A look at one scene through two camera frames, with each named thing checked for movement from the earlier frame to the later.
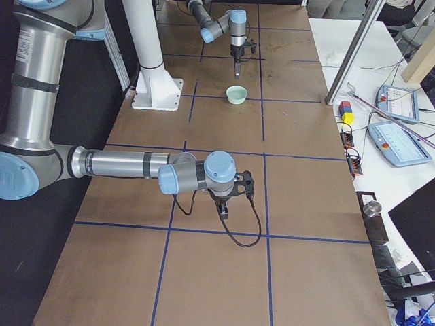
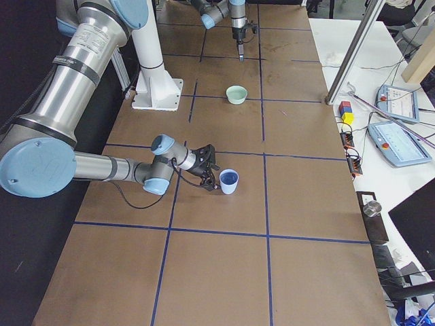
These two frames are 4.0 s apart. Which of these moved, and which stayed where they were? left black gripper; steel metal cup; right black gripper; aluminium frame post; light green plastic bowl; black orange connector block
Moved: right black gripper; left black gripper
Stayed: light green plastic bowl; aluminium frame post; steel metal cup; black orange connector block
